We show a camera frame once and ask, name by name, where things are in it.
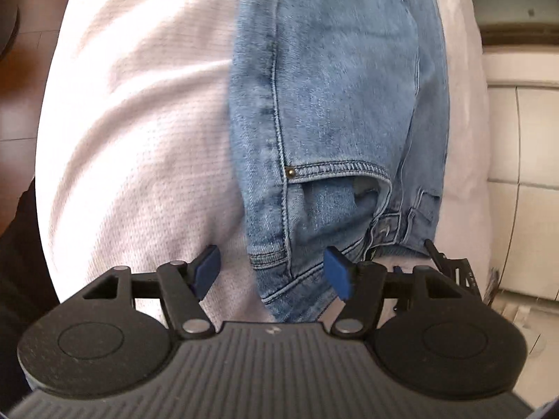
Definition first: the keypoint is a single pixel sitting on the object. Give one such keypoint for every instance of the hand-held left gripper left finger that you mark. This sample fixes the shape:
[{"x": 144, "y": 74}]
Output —
[{"x": 207, "y": 270}]

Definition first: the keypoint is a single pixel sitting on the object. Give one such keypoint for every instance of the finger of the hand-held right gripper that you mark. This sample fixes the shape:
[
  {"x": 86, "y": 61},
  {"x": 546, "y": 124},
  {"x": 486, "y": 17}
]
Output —
[
  {"x": 436, "y": 256},
  {"x": 467, "y": 277}
]

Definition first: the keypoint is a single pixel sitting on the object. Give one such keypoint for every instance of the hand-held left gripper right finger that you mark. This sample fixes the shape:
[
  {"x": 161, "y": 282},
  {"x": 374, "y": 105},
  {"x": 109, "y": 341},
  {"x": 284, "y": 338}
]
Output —
[{"x": 339, "y": 277}]

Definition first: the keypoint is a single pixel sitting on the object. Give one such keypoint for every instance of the blue jeans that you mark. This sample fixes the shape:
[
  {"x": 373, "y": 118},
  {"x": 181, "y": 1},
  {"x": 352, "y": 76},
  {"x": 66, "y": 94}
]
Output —
[{"x": 340, "y": 96}]

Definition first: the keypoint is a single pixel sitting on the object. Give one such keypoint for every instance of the white panelled wardrobe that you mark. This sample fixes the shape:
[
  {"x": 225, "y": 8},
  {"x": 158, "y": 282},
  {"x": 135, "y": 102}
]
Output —
[{"x": 533, "y": 139}]

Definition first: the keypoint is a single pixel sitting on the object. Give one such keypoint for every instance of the white bed sheet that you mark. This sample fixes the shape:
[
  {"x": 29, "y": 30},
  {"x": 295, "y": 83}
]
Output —
[{"x": 131, "y": 139}]

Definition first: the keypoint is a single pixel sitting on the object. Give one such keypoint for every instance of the person's dark clothing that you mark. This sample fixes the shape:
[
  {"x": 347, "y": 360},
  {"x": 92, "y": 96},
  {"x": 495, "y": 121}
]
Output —
[{"x": 22, "y": 270}]

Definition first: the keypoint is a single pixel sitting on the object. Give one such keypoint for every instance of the wooden door frame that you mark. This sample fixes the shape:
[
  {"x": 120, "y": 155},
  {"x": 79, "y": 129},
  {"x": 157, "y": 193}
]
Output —
[{"x": 524, "y": 37}]

